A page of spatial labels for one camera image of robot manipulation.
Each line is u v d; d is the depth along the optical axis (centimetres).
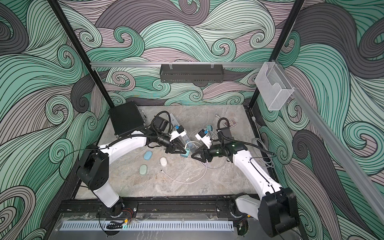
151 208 76
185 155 74
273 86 77
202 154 66
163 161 88
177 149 73
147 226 70
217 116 114
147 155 90
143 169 86
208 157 66
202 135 68
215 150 66
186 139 95
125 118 112
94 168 45
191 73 95
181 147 73
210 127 104
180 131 70
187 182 82
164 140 71
